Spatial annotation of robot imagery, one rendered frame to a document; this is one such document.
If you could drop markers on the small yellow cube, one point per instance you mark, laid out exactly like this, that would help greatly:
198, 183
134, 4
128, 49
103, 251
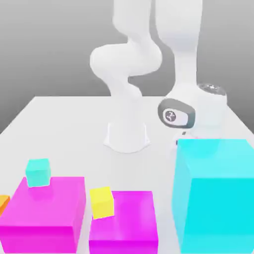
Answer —
101, 202

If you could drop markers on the small orange cube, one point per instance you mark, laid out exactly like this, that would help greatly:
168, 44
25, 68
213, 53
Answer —
3, 202

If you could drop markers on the large cyan box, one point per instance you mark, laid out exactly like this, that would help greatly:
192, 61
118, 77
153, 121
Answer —
216, 208

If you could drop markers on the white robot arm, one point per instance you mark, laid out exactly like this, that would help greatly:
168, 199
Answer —
127, 61

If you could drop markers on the large magenta box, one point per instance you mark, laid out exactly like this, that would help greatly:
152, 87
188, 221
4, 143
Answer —
39, 214
129, 222

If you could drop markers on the small teal cube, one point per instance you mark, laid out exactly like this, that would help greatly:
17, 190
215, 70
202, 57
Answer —
38, 173

